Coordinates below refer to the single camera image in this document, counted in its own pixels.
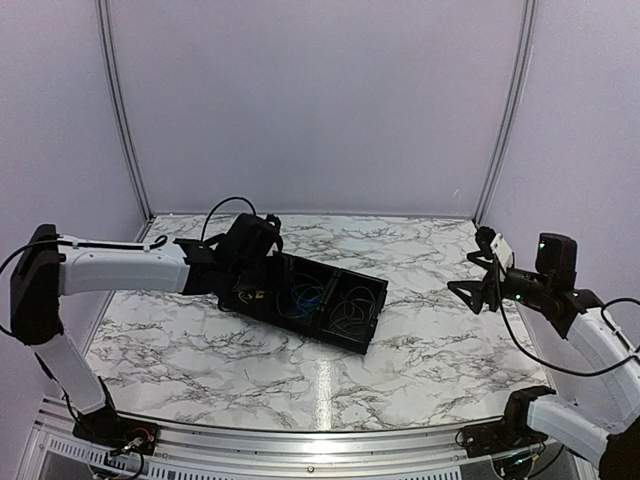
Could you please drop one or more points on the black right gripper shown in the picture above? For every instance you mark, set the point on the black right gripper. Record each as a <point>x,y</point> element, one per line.
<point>478,288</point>

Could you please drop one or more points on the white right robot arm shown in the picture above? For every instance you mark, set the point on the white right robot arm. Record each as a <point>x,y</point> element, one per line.
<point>580,318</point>

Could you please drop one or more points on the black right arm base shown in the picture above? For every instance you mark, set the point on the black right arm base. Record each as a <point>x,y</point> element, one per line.
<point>510,431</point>

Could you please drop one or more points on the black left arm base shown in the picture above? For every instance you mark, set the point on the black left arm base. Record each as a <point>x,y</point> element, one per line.
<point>121,434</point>

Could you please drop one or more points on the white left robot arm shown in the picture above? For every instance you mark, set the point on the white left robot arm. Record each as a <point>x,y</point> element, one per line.
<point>52,265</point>

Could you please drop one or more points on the black left storage bin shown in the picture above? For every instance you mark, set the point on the black left storage bin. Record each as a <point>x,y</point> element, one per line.
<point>254,302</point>

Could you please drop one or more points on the black storage bin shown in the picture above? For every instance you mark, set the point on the black storage bin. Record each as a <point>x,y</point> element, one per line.
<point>349,316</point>
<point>254,302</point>

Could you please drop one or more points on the black right storage bin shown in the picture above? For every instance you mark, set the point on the black right storage bin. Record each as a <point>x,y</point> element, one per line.
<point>349,316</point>

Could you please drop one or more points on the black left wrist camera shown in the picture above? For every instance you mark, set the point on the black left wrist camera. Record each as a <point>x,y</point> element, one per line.
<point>493,245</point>

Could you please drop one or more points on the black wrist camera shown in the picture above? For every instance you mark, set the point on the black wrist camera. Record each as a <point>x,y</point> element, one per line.
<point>493,245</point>
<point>556,260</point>

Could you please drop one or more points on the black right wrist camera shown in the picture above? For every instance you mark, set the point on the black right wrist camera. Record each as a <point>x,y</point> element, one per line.
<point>556,260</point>

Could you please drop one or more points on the aluminium left corner post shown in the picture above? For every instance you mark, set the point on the aluminium left corner post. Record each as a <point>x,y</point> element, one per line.
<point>118,102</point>

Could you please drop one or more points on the aluminium corner post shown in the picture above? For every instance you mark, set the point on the aluminium corner post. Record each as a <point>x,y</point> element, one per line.
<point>118,102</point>
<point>513,100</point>

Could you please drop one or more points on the aluminium front table rail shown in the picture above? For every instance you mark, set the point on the aluminium front table rail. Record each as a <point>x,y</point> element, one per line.
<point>188,451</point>

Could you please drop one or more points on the aluminium right corner post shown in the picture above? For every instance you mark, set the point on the aluminium right corner post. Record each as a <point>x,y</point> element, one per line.
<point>513,100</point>

